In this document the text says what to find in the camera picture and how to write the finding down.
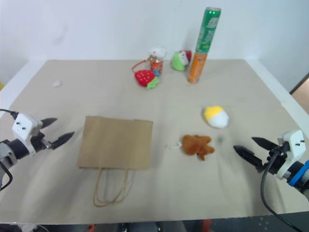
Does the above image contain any red strawberry plush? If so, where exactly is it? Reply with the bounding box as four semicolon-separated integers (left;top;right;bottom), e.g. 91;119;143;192
131;59;161;90

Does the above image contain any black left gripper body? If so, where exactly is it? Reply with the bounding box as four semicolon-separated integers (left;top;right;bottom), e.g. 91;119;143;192
29;131;53;153

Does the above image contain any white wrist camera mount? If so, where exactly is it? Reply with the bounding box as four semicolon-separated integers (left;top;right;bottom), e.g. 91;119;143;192
12;113;43;154
276;130;304;180

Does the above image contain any green plush toy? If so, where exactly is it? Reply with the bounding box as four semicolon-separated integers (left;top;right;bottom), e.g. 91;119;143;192
170;50;193;72

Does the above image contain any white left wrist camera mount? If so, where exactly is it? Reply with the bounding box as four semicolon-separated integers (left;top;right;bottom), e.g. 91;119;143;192
12;113;43;154

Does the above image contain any orange drink can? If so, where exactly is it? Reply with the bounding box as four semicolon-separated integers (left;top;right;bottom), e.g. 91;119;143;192
187;52;208;84

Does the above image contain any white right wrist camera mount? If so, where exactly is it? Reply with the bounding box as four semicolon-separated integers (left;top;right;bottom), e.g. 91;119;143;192
276;130;304;180

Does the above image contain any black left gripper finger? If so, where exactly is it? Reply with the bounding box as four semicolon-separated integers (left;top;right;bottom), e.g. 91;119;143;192
49;131;75;149
40;117;58;130

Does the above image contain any brown paper bag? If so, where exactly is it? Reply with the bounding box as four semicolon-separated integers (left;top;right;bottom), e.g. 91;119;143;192
77;116;154;208

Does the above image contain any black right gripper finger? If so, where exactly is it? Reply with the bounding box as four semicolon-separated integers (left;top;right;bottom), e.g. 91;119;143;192
251;137;280;152
233;145;266;170

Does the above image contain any tall green drink can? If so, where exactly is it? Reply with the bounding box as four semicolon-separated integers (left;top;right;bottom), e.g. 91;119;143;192
195;7;223;54

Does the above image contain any brown plush toy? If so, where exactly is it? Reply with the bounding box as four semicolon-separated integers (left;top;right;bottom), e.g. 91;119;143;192
181;134;216;161

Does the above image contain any beige table cloth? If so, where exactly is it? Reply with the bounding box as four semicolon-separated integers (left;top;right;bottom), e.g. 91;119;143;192
0;59;309;224

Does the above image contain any yellow and white plush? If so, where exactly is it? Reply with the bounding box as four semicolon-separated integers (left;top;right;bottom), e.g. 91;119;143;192
202;105;229;128

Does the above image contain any small red drink can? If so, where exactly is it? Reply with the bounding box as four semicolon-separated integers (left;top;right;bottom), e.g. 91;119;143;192
150;58;164;77

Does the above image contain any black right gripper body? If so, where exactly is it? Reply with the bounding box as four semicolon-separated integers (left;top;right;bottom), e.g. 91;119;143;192
257;142;290;175

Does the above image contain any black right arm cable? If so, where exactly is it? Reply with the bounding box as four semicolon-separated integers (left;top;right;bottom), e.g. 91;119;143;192
260;147;304;232

